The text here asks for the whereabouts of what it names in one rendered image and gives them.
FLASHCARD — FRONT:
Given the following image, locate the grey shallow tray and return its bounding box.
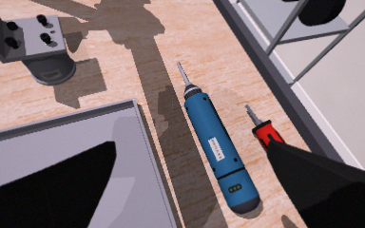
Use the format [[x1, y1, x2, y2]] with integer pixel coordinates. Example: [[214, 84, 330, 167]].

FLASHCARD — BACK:
[[0, 98, 177, 228]]

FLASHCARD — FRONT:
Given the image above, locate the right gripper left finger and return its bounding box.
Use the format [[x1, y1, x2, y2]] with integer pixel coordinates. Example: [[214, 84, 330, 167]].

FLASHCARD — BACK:
[[0, 141, 117, 228]]

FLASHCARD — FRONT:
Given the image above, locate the blue electric screwdriver barrel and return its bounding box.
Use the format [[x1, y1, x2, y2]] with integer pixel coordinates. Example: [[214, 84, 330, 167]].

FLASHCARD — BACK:
[[177, 62, 260, 214]]

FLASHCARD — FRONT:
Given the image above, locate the red screwdriver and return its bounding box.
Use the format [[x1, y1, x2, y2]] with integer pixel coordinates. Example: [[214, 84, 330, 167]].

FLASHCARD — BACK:
[[245, 104, 286, 151]]

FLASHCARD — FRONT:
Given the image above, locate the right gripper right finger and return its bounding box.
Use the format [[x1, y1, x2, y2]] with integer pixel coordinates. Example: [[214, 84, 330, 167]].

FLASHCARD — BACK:
[[266, 141, 365, 228]]

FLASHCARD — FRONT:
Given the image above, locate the grey metal l-shaped bracket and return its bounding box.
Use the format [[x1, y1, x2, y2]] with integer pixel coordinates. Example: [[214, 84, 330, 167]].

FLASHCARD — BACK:
[[0, 14, 67, 64]]

